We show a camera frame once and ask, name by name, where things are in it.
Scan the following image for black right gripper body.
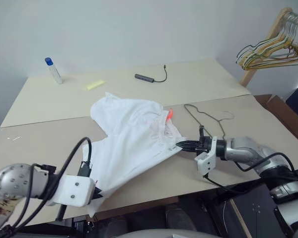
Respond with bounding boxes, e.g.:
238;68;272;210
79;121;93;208
194;125;213;154

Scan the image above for white shorts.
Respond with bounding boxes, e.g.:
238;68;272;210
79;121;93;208
81;91;189;217

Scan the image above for dark rounded shape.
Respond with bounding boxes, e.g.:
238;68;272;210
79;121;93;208
106;215;129;235

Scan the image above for grey robot torso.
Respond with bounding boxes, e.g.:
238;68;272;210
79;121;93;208
114;222;226;238

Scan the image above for wooden clothes rack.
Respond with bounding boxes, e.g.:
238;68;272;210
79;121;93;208
239;7;298;88

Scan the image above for brown cardboard box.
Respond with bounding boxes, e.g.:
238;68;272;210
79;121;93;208
253;94;298;150

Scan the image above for black box under table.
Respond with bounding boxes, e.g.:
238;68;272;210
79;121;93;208
223;183;295;238

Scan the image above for yellow sticky note pad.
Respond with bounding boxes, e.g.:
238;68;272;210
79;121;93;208
85;79;106;91

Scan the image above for white tube with blue cap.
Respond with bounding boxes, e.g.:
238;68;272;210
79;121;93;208
44;57;64;85

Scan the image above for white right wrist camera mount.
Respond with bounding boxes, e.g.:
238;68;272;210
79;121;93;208
194;136;218;177

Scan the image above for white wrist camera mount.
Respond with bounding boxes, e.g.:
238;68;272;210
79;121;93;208
194;136;218;177
46;174;95;208

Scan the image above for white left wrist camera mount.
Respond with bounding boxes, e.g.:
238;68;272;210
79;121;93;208
46;174;95;208

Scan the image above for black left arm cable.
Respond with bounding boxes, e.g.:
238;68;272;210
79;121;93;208
3;137;93;228

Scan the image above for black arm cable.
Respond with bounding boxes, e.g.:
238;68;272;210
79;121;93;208
202;152;296;194
3;137;93;228

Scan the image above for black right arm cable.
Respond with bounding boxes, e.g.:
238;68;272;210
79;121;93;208
202;152;296;194

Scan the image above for grey USB hub with cable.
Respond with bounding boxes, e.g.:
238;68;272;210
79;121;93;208
134;64;168;83

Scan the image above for yellow wire hanger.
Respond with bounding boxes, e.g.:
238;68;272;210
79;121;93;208
239;37;298;72

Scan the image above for dark green wire hanger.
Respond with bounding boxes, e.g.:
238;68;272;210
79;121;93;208
235;44;298;66

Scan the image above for bunch of wire hangers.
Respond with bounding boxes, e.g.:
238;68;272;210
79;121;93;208
250;13;298;62

